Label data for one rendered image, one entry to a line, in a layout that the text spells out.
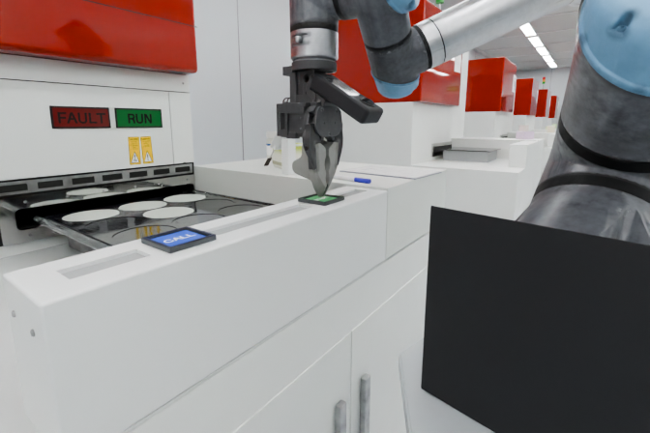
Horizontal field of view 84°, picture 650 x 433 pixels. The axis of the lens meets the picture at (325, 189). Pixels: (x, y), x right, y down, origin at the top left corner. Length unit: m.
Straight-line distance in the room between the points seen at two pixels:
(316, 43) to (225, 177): 0.54
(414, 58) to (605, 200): 0.35
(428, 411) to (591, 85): 0.32
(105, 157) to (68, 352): 0.70
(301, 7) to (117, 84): 0.57
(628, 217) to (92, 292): 0.44
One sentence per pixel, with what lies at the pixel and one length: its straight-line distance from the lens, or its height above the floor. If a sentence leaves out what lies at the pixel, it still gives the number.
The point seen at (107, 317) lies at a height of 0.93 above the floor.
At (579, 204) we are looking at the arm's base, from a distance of 0.39.
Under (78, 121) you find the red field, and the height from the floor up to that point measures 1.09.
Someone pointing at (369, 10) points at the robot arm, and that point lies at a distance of 0.56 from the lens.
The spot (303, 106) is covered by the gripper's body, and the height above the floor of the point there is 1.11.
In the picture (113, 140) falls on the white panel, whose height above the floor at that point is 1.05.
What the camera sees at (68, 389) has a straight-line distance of 0.37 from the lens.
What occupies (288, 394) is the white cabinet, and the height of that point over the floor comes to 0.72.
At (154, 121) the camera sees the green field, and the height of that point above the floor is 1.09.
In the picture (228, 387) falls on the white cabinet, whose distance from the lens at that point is 0.48.
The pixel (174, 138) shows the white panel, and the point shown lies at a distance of 1.09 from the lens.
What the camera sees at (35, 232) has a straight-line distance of 0.97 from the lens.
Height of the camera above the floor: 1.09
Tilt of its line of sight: 10 degrees down
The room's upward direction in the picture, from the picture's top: straight up
